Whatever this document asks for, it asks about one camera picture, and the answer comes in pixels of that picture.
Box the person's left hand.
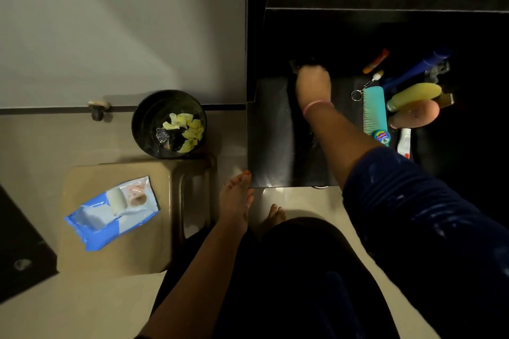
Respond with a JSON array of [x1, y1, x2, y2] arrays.
[[218, 169, 255, 233]]

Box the person's right hand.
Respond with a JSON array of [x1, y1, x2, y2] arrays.
[[295, 64, 333, 111]]

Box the teal wide-tooth comb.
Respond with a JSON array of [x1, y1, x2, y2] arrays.
[[362, 85, 391, 148]]

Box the metal keyring with white charm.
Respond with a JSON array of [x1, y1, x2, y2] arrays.
[[350, 69, 385, 102]]

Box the orange lip balm stick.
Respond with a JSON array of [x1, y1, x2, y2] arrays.
[[362, 48, 390, 75]]

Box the yellow makeup sponge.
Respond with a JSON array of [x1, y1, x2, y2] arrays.
[[385, 82, 443, 113]]

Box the blue plastic bottle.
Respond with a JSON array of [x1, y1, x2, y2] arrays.
[[381, 47, 452, 92]]

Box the pink makeup sponge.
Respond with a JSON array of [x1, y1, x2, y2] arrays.
[[388, 99, 441, 130]]

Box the white tube with red label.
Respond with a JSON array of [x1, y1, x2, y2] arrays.
[[397, 128, 413, 160]]

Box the person's left forearm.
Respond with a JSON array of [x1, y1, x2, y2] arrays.
[[137, 223, 248, 339]]

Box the person's right forearm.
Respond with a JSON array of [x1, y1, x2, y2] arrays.
[[303, 102, 384, 191]]

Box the person's bare foot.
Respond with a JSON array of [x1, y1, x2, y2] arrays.
[[260, 203, 287, 234]]

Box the person's dark trousers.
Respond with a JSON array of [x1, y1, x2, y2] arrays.
[[151, 217, 400, 339]]

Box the pink wrist thread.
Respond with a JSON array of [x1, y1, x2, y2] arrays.
[[302, 99, 336, 118]]

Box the yellow crumpled wipes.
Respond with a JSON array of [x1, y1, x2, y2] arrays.
[[162, 112, 205, 154]]

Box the beige plastic stool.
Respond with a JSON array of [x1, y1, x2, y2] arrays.
[[57, 156, 217, 276]]

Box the black round waste bin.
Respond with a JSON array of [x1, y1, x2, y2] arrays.
[[131, 90, 208, 159]]

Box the metal cabinet hinge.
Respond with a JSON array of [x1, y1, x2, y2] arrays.
[[425, 59, 455, 109]]

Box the blue wet wipes pack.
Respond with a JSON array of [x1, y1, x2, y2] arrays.
[[64, 175, 161, 252]]

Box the blue patterned right sleeve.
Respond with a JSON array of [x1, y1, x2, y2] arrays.
[[341, 147, 509, 339]]

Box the dark furniture piece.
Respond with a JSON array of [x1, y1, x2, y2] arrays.
[[0, 183, 59, 304]]

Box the pale cabinet door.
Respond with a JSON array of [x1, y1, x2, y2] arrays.
[[0, 0, 247, 110]]

